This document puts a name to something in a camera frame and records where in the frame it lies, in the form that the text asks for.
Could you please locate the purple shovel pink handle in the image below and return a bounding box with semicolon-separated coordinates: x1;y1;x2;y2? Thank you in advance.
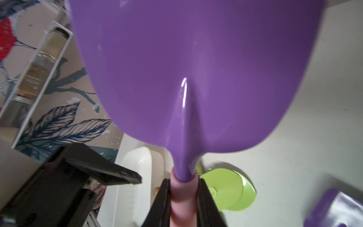
69;1;326;227
303;189;363;227

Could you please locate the white wire spice rack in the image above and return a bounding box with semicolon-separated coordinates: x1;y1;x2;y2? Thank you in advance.
1;21;73;149

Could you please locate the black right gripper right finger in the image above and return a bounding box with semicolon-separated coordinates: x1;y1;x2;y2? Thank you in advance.
197;178;226;227

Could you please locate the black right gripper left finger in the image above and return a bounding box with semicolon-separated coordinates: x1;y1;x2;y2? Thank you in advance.
142;179;171;227

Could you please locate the purple shovel front pink handle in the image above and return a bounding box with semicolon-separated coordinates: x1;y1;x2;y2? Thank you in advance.
303;189;363;227

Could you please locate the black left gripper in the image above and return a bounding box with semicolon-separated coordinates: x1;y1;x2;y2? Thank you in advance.
1;143;142;227

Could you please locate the green shovel wooden handle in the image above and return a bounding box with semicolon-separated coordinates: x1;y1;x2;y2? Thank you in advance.
196;164;257;211

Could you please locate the white storage tray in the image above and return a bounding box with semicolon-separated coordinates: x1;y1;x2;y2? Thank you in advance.
97;147;164;227

